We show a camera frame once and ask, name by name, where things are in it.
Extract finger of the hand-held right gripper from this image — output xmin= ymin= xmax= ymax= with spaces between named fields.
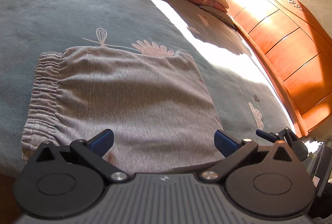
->
xmin=255 ymin=129 xmax=277 ymax=143

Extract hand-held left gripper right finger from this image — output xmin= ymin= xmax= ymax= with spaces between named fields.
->
xmin=200 ymin=130 xmax=293 ymax=183

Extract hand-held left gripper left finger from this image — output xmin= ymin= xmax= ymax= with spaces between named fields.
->
xmin=36 ymin=129 xmax=129 ymax=184

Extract grey sweatpants with drawstring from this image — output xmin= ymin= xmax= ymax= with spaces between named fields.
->
xmin=21 ymin=46 xmax=226 ymax=175

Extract wooden headboard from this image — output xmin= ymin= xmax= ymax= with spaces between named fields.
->
xmin=222 ymin=0 xmax=332 ymax=136

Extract flat blue-grey pillow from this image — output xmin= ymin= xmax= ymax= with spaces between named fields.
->
xmin=199 ymin=5 xmax=236 ymax=28

